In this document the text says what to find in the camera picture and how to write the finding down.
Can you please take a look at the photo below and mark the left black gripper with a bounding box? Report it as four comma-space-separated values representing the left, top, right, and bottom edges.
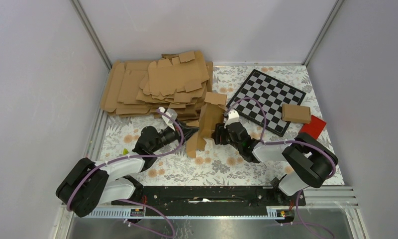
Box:
151, 119, 199, 153

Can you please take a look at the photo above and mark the brown cardboard box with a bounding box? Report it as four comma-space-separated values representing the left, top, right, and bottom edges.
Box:
186, 92, 227, 158

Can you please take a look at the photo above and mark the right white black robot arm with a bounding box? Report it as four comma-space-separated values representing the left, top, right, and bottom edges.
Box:
211, 122, 338, 205

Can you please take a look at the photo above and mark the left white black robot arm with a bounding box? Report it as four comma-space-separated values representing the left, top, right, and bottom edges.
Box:
55, 121, 199, 217

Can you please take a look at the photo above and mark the folded small cardboard box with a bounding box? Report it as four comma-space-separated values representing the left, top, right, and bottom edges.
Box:
282, 104, 311, 124

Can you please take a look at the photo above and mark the red box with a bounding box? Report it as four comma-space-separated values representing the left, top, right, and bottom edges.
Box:
299, 115, 327, 139

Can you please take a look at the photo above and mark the stack of cardboard blanks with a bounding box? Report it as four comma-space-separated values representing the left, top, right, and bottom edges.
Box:
100, 50, 213, 120

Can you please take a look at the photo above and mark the black white checkerboard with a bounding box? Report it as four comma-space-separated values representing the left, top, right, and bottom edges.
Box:
226, 69, 306, 136

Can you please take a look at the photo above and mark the floral table mat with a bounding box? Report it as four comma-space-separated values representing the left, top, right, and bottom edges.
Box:
93, 65, 345, 187

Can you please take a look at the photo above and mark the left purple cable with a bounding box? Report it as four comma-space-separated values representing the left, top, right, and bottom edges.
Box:
66, 107, 186, 239

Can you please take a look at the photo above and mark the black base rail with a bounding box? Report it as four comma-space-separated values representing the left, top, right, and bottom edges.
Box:
110, 185, 307, 218

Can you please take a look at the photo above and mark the perforated metal cable tray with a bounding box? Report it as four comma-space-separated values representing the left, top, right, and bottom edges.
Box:
84, 205, 285, 220

